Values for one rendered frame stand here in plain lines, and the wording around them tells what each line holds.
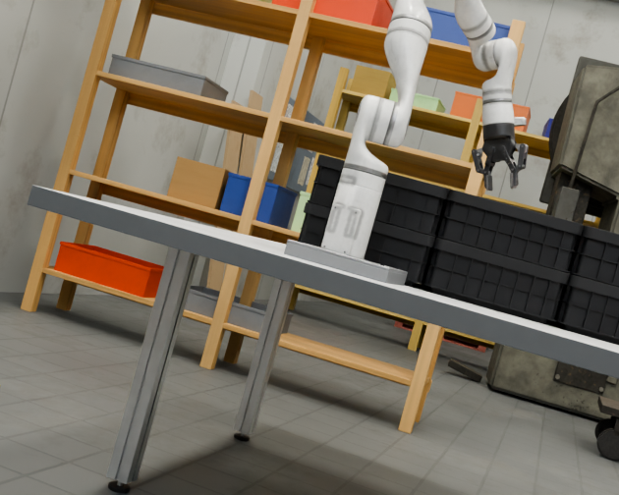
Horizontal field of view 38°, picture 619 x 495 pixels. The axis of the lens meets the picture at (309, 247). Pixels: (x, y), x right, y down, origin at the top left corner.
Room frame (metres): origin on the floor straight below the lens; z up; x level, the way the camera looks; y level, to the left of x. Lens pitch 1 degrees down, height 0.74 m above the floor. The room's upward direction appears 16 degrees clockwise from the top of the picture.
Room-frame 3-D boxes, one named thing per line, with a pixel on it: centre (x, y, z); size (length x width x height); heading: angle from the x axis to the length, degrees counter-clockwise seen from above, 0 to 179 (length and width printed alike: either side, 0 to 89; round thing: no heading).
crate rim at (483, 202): (2.15, -0.43, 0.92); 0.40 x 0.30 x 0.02; 174
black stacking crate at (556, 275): (2.15, -0.43, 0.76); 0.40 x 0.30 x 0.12; 174
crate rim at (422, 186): (2.18, -0.13, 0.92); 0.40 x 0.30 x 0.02; 174
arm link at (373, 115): (1.86, -0.07, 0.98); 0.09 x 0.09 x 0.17; 89
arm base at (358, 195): (1.86, -0.07, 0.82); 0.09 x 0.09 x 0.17; 67
